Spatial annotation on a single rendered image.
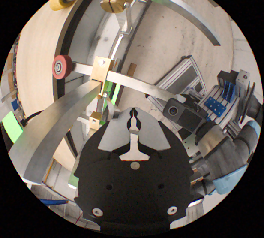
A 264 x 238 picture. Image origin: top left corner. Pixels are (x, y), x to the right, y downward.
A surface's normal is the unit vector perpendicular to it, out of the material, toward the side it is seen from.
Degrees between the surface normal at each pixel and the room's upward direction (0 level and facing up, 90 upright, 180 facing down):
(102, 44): 0
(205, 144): 91
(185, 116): 31
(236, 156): 90
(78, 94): 90
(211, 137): 90
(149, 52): 0
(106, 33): 0
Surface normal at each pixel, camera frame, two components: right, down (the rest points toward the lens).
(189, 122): -0.47, 0.22
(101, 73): 0.00, 0.47
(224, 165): -0.81, -0.51
